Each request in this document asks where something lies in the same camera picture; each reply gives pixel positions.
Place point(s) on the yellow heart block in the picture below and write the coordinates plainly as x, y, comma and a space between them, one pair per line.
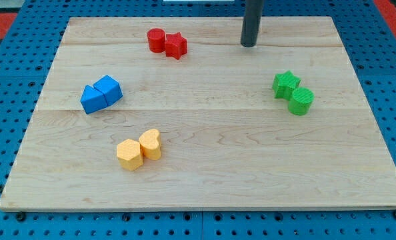
150, 142

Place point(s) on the red cylinder block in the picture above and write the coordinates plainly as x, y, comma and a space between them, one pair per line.
156, 40

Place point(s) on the blue triangle block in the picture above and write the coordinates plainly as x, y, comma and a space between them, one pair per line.
92, 100

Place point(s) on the yellow hexagon block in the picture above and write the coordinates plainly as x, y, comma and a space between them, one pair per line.
129, 154

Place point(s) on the red star block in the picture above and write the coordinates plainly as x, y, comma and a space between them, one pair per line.
175, 45

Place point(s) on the blue cube block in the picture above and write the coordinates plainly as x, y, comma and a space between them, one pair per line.
110, 88

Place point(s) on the green cylinder block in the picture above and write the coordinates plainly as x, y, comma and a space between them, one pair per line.
300, 101

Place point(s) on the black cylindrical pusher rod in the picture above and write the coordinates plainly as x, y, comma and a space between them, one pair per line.
251, 22

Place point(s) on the green star block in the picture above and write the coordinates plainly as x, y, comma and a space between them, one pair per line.
284, 84

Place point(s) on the light wooden board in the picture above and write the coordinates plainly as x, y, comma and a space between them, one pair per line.
227, 144

